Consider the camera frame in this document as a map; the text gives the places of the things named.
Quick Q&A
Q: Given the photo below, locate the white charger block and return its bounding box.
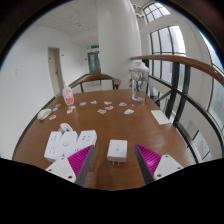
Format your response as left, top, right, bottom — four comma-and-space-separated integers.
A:
106, 139, 129, 165

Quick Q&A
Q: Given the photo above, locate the white bottle with orange label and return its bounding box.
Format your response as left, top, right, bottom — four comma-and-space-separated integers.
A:
61, 80, 75, 107

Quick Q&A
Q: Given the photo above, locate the white computer mouse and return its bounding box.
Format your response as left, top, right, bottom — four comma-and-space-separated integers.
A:
36, 108, 53, 122

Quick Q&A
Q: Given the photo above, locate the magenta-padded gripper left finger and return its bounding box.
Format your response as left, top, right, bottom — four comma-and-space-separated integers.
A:
45, 144, 97, 188

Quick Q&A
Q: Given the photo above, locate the glazed double door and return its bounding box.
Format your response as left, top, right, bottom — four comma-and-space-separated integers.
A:
86, 50, 102, 75

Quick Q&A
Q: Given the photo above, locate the white paper card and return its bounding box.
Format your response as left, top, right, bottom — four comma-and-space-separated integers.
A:
150, 109, 172, 126

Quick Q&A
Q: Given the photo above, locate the tall paned window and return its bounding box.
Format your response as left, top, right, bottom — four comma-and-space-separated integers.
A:
148, 25, 187, 88

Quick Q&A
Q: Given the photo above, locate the white side door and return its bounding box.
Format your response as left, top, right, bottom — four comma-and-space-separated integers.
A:
47, 46, 65, 98

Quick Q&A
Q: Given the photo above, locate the white power strip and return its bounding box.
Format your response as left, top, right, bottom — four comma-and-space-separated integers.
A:
43, 129, 99, 164

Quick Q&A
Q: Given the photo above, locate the large glass window wall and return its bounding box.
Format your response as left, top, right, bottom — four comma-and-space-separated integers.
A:
197, 30, 224, 136

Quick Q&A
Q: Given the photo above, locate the wooden chair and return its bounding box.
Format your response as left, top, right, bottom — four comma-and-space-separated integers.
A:
68, 73, 123, 94

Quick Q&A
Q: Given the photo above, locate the black railing with wooden handrail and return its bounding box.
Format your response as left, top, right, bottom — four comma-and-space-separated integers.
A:
129, 54, 224, 159

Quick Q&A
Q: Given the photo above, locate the clear plastic shaker bottle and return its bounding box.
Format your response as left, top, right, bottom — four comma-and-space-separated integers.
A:
129, 60, 151, 105

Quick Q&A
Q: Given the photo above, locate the arched paned window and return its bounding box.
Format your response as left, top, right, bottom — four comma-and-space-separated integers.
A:
142, 2, 172, 25

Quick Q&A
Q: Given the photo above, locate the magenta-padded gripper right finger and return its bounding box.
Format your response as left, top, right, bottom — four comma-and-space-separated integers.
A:
134, 143, 185, 186

